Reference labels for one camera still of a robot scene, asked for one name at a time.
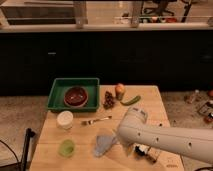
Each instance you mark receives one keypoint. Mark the light blue towel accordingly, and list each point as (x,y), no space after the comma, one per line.
(103,144)

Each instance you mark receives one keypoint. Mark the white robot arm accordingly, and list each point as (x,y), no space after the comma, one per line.
(193,143)

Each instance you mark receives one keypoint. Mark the orange and green fruit toy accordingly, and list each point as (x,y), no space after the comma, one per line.
(119,91)

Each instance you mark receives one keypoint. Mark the dark purple grape bunch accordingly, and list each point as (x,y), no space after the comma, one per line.
(109,100)

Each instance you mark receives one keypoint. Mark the dark red bowl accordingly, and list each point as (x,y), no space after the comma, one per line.
(76,97)

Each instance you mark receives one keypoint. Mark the green cucumber toy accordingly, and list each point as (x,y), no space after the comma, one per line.
(132,101)

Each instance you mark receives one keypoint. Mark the green plastic tray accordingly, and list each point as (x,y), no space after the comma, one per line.
(61,86)

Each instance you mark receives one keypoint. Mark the golden metal fork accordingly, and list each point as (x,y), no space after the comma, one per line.
(90,122)

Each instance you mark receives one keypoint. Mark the green plastic cup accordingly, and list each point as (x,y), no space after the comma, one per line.
(66,148)

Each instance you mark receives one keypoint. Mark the brown wooden block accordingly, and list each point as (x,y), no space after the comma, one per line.
(153,154)

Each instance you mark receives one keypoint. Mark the black office chair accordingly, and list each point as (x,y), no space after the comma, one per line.
(160,9)

